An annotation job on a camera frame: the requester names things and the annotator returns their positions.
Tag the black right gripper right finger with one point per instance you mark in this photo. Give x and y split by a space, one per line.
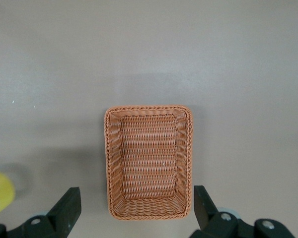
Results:
208 218

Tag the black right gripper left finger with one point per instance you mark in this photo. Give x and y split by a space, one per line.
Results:
62 215

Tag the clear yellowish tape roll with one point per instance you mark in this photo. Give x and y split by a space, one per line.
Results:
0 193

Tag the brown wicker basket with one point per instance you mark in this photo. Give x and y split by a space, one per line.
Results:
149 163

